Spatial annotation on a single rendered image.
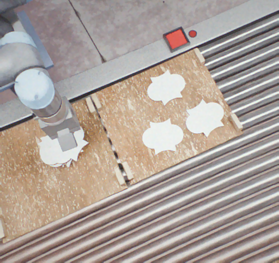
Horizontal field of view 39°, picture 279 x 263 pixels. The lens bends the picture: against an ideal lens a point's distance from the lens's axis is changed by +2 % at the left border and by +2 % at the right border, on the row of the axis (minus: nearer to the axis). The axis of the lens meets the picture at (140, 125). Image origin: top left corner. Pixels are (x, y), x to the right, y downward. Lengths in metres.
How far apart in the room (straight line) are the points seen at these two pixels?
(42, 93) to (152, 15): 1.85
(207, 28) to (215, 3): 1.20
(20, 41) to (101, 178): 0.54
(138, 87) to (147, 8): 1.35
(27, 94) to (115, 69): 0.62
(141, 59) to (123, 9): 1.26
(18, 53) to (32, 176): 0.53
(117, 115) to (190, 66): 0.31
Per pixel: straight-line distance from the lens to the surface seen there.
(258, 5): 1.58
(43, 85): 0.86
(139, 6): 2.68
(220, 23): 1.52
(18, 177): 1.36
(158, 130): 1.30
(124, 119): 1.33
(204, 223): 1.28
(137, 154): 1.29
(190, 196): 1.28
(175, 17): 2.63
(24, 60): 0.93
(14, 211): 1.35
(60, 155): 1.26
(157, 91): 1.35
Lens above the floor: 2.19
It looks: 71 degrees down
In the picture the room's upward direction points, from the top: 12 degrees counter-clockwise
